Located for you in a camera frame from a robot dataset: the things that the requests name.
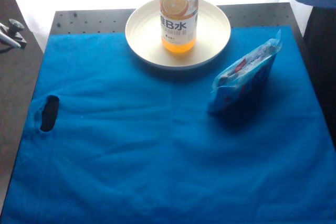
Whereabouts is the orange vitamin drink bottle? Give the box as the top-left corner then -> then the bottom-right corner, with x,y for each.
159,0 -> 200,54

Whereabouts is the small blue plastic object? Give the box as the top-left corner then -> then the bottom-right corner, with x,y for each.
207,29 -> 283,116

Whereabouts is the white round plate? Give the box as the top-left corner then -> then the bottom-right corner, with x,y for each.
125,0 -> 232,70

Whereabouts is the blue cloth bag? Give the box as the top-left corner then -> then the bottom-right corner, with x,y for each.
0,26 -> 336,224

